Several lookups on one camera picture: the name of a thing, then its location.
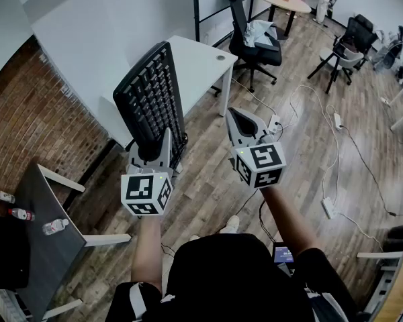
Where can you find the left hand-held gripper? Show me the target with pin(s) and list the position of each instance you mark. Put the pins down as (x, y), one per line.
(144, 190)

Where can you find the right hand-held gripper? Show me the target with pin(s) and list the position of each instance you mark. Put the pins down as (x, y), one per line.
(262, 161)

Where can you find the black keyboard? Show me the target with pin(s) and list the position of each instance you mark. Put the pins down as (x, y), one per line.
(147, 92)

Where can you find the person's right forearm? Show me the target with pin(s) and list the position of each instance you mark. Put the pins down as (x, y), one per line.
(282, 220)

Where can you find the person's left forearm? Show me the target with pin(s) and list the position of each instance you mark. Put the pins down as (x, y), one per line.
(147, 253)

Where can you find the white power strip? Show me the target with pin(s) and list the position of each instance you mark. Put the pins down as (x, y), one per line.
(273, 122)
(338, 121)
(328, 208)

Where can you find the black office chair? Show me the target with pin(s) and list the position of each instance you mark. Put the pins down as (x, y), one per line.
(252, 55)

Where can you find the white table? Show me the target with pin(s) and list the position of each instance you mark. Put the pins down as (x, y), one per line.
(198, 69)

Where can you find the light blue cloth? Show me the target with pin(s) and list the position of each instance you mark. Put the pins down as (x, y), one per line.
(258, 34)

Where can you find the person's white shoe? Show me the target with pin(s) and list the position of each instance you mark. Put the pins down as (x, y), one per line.
(231, 225)

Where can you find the grey seat chair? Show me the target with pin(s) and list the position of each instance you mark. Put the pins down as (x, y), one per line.
(342, 57)

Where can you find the clear plastic water bottle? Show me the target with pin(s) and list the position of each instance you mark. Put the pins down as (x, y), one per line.
(55, 226)
(5, 197)

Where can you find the small screen device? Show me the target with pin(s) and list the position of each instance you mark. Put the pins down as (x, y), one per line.
(282, 253)

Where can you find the round wooden table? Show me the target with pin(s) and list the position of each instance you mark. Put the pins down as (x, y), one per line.
(289, 3)

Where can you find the red label water bottle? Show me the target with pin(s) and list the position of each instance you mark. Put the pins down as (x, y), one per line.
(21, 214)

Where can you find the black mesh chair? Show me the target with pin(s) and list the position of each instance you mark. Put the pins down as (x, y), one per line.
(357, 32)

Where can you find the person's torso black shirt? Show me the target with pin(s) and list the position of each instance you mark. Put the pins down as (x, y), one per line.
(228, 280)

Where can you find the dark grey side table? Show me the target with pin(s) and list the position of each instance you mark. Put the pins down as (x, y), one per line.
(43, 257)

